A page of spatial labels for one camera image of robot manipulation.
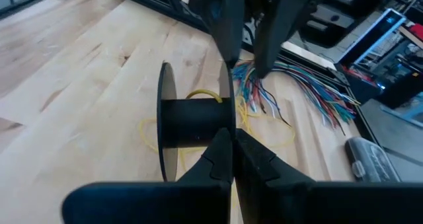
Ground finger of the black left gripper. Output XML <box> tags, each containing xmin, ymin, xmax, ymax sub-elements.
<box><xmin>254</xmin><ymin>0</ymin><xmax>331</xmax><ymax>79</ymax></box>
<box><xmin>190</xmin><ymin>0</ymin><xmax>245</xmax><ymax>68</ymax></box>

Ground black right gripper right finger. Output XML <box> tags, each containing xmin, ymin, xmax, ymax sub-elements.
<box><xmin>233</xmin><ymin>128</ymin><xmax>423</xmax><ymax>224</ymax></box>

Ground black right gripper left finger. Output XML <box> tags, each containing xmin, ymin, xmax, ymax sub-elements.
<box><xmin>61</xmin><ymin>127</ymin><xmax>235</xmax><ymax>224</ymax></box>

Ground yellow cord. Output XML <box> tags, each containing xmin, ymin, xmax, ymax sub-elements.
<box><xmin>137</xmin><ymin>89</ymin><xmax>297</xmax><ymax>172</ymax></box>

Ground black plastic spool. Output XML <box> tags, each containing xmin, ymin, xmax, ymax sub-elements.
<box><xmin>156</xmin><ymin>61</ymin><xmax>237</xmax><ymax>183</ymax></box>

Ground clear plastic bit case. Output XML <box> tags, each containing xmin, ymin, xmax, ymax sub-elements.
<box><xmin>344</xmin><ymin>136</ymin><xmax>403</xmax><ymax>183</ymax></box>

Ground white and black tower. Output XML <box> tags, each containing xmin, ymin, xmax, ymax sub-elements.
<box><xmin>336</xmin><ymin>8</ymin><xmax>408</xmax><ymax>67</ymax></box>

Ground glowing blue computer tower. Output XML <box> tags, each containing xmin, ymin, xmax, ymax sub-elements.
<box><xmin>373</xmin><ymin>38</ymin><xmax>423</xmax><ymax>110</ymax></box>

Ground black aluminium table frame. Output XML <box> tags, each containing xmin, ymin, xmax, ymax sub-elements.
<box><xmin>0</xmin><ymin>0</ymin><xmax>384</xmax><ymax>149</ymax></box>

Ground multicoloured wire bundle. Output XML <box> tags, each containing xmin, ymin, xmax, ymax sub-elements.
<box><xmin>231</xmin><ymin>59</ymin><xmax>362</xmax><ymax>136</ymax></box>

